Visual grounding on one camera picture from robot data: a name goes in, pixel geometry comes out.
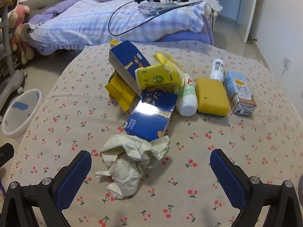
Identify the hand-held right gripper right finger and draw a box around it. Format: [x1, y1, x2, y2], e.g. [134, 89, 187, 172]
[209, 149, 303, 227]

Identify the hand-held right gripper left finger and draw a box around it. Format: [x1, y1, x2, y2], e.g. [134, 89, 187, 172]
[0, 150, 92, 227]

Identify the white plastic waste bin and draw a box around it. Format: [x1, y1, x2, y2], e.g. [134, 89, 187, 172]
[2, 89, 42, 138]

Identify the cream paper wrapper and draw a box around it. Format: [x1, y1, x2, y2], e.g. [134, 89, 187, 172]
[96, 134, 171, 200]

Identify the cherry print tablecloth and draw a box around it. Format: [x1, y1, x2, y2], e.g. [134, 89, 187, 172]
[0, 40, 303, 227]

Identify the grey stand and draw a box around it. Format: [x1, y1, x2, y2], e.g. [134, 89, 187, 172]
[0, 3, 28, 104]

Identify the yellow sponge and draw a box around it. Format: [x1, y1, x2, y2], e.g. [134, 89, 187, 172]
[196, 78, 231, 118]

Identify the light blue milk carton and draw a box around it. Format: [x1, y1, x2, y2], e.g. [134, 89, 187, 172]
[224, 71, 257, 116]

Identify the white yogurt drink bottle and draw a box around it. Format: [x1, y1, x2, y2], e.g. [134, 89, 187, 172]
[209, 59, 225, 81]
[175, 73, 198, 117]

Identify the yellow snack wrapper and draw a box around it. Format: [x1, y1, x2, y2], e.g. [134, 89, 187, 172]
[105, 72, 138, 113]

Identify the closed blue cardboard box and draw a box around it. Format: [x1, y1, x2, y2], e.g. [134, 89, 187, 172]
[124, 87, 178, 142]

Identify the beige plush toy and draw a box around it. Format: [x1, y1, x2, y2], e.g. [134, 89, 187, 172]
[20, 40, 35, 65]

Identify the open blue cardboard box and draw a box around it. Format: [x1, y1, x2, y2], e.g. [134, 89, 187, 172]
[109, 41, 152, 89]

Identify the pink plush toy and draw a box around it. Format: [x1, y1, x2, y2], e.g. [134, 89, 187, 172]
[8, 5, 31, 52]

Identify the purple bed sheet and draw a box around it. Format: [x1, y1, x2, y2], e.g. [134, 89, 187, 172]
[35, 31, 215, 56]

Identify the purple plaid blanket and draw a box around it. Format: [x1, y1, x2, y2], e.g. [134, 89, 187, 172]
[27, 0, 223, 52]

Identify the white door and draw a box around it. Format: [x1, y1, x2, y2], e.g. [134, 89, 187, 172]
[241, 0, 259, 44]

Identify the patterned grey cloth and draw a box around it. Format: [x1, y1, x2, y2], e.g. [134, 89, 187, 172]
[137, 2, 171, 17]

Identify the black cable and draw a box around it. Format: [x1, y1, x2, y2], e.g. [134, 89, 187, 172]
[108, 0, 207, 36]

